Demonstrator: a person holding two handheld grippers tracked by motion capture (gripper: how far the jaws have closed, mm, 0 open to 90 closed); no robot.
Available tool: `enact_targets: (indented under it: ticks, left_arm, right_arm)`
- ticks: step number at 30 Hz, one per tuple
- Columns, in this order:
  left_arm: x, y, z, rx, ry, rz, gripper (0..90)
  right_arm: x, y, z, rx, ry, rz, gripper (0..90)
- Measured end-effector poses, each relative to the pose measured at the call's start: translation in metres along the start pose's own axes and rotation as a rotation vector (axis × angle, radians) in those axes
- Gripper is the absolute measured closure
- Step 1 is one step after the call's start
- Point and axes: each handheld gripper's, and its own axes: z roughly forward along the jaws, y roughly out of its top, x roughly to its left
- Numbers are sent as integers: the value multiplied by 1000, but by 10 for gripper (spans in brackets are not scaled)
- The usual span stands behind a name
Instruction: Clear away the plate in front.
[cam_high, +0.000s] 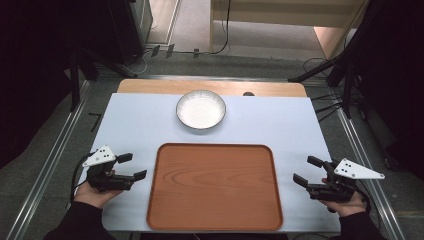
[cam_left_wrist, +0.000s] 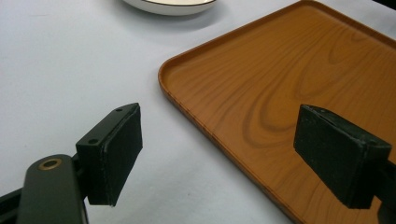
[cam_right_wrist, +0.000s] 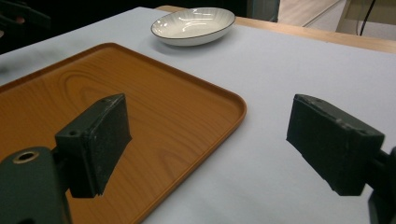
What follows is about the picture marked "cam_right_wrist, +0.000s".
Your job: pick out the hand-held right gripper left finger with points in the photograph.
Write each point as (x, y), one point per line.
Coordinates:
(102, 146)

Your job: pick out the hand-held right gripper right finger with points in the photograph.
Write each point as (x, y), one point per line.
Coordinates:
(330, 146)

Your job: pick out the orange wood-grain tray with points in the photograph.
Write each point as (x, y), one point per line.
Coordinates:
(174, 118)

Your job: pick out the beige cabinet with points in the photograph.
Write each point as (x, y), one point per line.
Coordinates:
(370, 18)

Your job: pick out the white dark-rimmed shallow bowl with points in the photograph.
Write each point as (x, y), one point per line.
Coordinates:
(193, 26)

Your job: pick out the dark green stand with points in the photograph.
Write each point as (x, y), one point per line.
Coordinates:
(263, 9)

